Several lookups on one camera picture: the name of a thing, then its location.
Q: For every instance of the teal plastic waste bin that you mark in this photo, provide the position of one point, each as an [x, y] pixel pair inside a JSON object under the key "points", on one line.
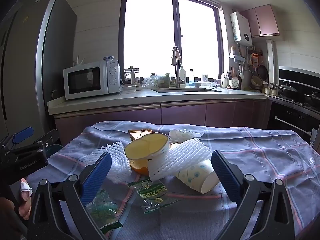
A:
{"points": [[53, 150]]}

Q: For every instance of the wall utensil shelf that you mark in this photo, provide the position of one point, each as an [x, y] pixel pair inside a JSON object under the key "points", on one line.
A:
{"points": [[237, 58]]}

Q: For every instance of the blue patterned bowl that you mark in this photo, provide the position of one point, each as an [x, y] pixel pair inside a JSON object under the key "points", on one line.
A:
{"points": [[108, 58]]}

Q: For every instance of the hanging dark frying pan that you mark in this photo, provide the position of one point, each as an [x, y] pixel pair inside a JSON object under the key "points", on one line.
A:
{"points": [[262, 72]]}

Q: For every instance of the round tub with yellow lid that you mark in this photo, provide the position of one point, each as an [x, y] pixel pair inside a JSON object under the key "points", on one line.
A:
{"points": [[145, 146]]}

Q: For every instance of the orange peel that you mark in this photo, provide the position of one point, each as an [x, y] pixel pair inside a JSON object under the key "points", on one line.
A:
{"points": [[138, 168]]}

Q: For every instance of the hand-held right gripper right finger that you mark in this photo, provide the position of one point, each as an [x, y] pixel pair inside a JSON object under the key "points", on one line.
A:
{"points": [[223, 177]]}

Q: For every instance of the glass coffee pot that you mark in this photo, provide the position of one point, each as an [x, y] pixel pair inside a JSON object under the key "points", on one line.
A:
{"points": [[131, 76]]}

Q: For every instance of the small white bowl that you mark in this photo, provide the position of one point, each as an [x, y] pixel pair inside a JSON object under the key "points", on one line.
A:
{"points": [[198, 84]]}

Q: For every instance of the clear green candy wrapper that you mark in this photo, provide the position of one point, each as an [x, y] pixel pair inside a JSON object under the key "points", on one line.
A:
{"points": [[102, 210]]}

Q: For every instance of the lidded cooking pot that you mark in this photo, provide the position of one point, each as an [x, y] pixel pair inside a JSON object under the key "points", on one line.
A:
{"points": [[286, 90]]}

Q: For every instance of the green printed snack wrapper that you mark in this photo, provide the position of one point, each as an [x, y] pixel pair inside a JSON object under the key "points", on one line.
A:
{"points": [[152, 195]]}

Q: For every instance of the white microwave oven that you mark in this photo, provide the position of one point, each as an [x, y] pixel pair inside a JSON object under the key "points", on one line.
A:
{"points": [[85, 80]]}

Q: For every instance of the white figurine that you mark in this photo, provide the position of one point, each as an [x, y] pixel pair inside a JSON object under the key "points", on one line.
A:
{"points": [[78, 61]]}

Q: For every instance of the hanging metal strainer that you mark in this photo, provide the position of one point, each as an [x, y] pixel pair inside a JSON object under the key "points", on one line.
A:
{"points": [[252, 68]]}

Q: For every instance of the green bag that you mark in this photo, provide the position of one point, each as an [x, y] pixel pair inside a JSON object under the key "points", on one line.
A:
{"points": [[163, 81]]}

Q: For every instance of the grey refrigerator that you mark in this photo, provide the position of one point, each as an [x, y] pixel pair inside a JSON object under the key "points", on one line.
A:
{"points": [[27, 67]]}

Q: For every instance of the glass food container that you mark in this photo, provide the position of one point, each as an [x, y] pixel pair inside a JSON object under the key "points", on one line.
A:
{"points": [[128, 89]]}

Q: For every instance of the dark framed window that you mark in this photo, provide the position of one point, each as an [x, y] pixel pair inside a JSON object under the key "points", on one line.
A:
{"points": [[150, 30]]}

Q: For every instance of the person's left hand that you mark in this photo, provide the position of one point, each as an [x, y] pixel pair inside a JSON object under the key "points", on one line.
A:
{"points": [[25, 205]]}

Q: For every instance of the black gas stove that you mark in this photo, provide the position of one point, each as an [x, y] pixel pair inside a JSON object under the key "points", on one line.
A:
{"points": [[300, 102]]}

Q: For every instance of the pink wall cabinet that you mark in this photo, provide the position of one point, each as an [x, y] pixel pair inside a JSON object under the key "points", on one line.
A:
{"points": [[262, 21]]}

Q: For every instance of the black built-in oven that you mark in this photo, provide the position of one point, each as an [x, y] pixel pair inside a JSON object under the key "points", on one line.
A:
{"points": [[292, 122]]}

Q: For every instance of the small white device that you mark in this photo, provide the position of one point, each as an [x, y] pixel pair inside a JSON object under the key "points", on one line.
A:
{"points": [[205, 78]]}

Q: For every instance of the white foam fruit net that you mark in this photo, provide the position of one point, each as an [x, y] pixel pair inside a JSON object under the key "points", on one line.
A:
{"points": [[117, 160], [182, 155]]}

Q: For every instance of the metal kitchen faucet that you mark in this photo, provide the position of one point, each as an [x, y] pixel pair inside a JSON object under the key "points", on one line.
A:
{"points": [[178, 77]]}

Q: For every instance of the stack of bowls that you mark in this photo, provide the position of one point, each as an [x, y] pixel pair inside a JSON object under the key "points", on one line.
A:
{"points": [[256, 82]]}

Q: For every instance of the blue checkered table cloth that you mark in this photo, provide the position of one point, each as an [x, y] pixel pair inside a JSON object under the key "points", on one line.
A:
{"points": [[250, 160]]}

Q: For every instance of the white dotted utensil holder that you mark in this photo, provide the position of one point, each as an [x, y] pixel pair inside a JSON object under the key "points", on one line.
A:
{"points": [[234, 83]]}

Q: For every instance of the gold foil snack packet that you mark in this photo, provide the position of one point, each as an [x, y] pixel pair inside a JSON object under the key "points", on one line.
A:
{"points": [[138, 134]]}

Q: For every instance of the cloth hanging on faucet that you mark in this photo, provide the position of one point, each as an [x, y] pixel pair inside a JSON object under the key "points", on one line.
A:
{"points": [[175, 55]]}

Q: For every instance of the white soap bottle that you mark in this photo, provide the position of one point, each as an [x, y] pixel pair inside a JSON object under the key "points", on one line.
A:
{"points": [[182, 76]]}

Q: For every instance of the white kitchen countertop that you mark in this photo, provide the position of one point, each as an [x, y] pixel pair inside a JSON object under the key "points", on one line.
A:
{"points": [[140, 97]]}

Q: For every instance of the patterned white paper cup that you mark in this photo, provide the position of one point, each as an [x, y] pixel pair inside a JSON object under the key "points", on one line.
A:
{"points": [[197, 177]]}

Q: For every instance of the kitchen sink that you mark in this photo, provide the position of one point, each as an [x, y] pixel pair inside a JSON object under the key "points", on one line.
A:
{"points": [[185, 90]]}

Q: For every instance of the purple base cabinets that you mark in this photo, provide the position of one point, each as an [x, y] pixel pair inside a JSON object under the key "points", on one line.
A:
{"points": [[185, 115]]}

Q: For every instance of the white water heater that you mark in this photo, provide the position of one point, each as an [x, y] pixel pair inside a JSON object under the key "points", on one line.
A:
{"points": [[240, 27]]}

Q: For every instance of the crumpled white tissue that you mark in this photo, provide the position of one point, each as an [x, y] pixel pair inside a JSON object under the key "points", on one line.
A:
{"points": [[182, 135]]}

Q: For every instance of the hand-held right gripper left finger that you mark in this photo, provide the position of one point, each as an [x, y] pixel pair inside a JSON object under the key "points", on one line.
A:
{"points": [[98, 176]]}

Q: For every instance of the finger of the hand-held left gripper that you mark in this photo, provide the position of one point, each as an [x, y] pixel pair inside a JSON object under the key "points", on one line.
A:
{"points": [[23, 133], [48, 136]]}

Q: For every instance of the glass jar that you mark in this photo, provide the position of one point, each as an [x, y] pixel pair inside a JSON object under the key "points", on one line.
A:
{"points": [[153, 76]]}

